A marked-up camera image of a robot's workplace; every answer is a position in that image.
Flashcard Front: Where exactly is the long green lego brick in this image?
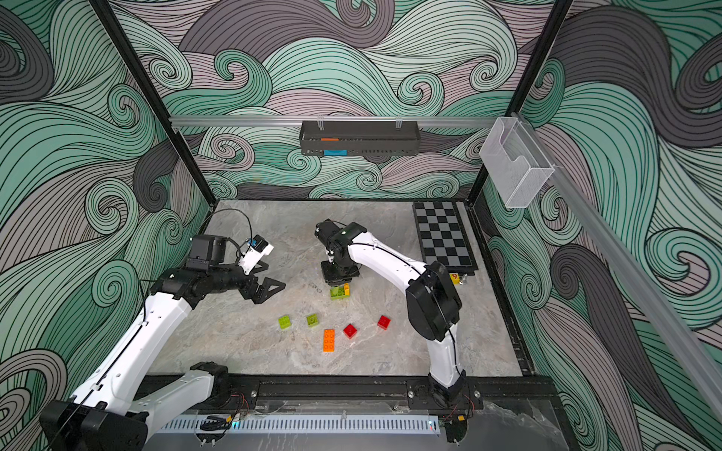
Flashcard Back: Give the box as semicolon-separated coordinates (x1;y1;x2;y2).
329;286;346;300

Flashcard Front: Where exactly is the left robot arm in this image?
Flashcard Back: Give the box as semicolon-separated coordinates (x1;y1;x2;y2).
39;235;285;450

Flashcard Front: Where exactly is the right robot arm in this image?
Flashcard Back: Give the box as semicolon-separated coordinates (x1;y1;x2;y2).
314;219;466;406

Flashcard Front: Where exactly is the small green studded lego brick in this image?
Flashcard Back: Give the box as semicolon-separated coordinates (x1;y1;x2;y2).
278;315;293;330

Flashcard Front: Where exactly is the green hollow lego brick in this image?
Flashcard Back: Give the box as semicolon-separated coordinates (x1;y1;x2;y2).
306;314;320;328

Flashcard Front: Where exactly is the red lego brick left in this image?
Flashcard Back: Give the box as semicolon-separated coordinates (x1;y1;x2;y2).
343;324;358;339

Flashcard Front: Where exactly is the red lego brick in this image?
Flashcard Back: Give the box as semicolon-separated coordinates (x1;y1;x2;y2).
343;324;358;339
377;315;390;330

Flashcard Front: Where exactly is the orange long lego brick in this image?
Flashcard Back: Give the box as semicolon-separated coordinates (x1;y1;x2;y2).
323;329;336;353

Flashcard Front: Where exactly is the red lego brick right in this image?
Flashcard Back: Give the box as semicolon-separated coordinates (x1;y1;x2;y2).
377;315;390;330

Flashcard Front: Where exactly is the black checkerboard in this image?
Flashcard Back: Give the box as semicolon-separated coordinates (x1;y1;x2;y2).
413;200;479;276

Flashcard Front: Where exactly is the clear plastic bin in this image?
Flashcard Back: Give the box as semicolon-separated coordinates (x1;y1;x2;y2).
479;117;555;210

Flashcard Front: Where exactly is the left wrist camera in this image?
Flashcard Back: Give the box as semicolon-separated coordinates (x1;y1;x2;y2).
237;235;274;275

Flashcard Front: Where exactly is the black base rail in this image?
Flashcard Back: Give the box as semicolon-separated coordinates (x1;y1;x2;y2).
134;373;560;413

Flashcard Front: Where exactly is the black wall tray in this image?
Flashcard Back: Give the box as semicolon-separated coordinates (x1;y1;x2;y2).
299;121;421;160

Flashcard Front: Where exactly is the black frame post left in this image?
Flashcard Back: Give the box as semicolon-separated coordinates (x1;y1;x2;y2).
88;0;218;207

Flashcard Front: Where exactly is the black frame post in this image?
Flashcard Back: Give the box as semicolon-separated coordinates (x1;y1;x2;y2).
88;0;218;207
466;0;575;204

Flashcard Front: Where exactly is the white slotted cable duct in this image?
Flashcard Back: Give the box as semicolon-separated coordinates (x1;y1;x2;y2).
159;413;441;436

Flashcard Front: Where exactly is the aluminium rail back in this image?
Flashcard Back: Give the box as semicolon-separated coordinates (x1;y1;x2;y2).
169;115;496;129

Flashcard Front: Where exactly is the aluminium rail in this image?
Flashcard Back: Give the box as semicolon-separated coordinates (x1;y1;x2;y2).
169;115;496;129
511;113;721;418

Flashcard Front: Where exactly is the aluminium rail right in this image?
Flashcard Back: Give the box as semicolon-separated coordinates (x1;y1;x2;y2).
511;113;721;418

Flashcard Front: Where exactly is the black frame post right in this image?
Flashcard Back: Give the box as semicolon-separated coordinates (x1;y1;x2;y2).
466;0;575;204

